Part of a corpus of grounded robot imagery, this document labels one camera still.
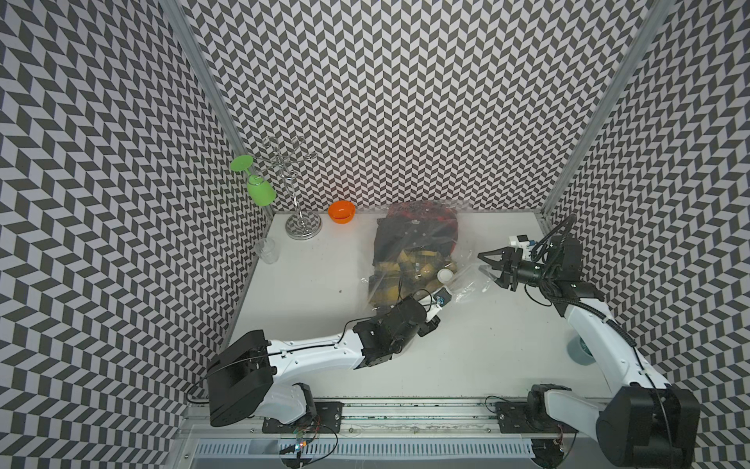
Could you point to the orange bowl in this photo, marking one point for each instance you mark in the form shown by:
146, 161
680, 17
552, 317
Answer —
342, 212

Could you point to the red black plaid shirt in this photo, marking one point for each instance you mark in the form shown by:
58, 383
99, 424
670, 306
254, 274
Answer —
425, 210

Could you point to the teal mug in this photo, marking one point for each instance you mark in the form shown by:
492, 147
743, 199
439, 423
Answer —
579, 352

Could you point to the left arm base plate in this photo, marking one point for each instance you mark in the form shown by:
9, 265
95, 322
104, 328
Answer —
326, 419

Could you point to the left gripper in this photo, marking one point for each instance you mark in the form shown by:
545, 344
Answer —
428, 326

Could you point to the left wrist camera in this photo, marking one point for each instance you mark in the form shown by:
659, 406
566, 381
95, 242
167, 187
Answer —
436, 302

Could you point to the chrome glass holder stand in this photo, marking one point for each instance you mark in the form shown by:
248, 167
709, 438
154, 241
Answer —
287, 159

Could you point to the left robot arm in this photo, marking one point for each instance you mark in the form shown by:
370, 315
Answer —
256, 376

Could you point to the clear glass cup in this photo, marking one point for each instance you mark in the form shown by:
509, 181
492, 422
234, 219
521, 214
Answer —
267, 250

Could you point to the aluminium front rail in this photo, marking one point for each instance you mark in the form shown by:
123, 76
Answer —
424, 418

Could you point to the clear plastic vacuum bag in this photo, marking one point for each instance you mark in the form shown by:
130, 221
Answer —
468, 283

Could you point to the yellow plaid shirt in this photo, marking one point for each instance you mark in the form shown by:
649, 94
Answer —
412, 271

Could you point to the green plastic wine glass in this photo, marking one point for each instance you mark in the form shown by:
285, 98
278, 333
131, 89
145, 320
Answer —
259, 189

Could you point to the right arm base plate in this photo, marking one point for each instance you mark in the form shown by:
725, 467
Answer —
513, 419

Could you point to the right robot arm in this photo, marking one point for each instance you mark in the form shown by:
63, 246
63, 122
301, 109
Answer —
648, 422

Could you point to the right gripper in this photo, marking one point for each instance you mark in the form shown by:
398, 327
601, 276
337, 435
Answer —
510, 261

